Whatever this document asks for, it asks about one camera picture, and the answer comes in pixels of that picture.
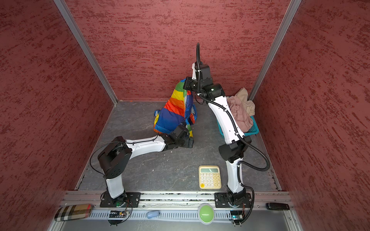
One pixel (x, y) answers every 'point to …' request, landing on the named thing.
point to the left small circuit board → (116, 214)
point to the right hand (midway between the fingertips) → (184, 83)
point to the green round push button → (205, 213)
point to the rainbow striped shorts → (178, 108)
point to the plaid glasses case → (73, 212)
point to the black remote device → (277, 206)
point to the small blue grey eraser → (151, 214)
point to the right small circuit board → (237, 216)
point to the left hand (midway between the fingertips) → (187, 142)
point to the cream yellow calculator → (209, 177)
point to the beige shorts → (249, 105)
